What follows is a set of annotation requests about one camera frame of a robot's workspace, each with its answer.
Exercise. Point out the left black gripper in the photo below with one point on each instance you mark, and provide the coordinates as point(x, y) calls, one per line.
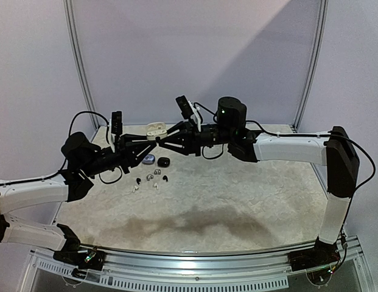
point(123, 154)

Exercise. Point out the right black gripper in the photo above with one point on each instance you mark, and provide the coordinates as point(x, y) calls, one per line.
point(190, 139)

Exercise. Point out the cream earbud charging case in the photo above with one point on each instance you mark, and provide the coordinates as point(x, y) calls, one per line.
point(156, 130)

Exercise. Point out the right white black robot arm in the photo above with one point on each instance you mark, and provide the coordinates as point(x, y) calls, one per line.
point(332, 149)

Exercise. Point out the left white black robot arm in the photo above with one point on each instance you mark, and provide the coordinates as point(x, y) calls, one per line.
point(85, 161)

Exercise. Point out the blue oval charging case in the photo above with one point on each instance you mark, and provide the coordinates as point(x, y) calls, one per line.
point(149, 159)

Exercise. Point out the black charging case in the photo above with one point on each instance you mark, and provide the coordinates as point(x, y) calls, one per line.
point(163, 162)

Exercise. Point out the silver clip earbud left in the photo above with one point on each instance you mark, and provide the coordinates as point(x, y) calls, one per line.
point(149, 177)

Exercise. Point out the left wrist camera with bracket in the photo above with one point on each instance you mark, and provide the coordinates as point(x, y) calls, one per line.
point(115, 127)

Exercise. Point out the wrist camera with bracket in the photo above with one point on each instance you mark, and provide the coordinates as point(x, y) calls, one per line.
point(115, 127)
point(190, 112)

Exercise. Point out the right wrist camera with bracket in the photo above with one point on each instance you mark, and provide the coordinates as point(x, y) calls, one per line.
point(190, 112)

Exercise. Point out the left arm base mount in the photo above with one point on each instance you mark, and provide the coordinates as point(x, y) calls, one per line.
point(82, 258)

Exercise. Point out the right aluminium frame post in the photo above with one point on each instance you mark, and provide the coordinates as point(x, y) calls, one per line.
point(313, 62)

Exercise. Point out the aluminium frame post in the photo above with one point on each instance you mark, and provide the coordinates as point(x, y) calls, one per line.
point(77, 54)
point(313, 62)

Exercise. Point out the aluminium front rail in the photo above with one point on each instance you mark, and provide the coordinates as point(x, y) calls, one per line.
point(267, 270)

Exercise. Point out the left aluminium frame post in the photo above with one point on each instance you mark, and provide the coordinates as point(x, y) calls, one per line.
point(77, 54)

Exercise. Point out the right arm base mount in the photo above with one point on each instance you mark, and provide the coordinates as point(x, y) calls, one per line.
point(320, 255)

